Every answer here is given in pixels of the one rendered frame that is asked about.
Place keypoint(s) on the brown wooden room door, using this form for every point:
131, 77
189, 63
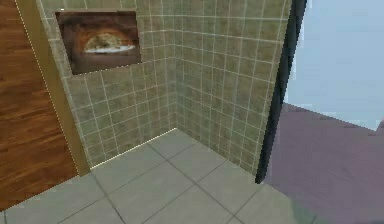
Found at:
26, 110

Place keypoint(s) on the brown framed wall picture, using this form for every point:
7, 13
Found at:
100, 41

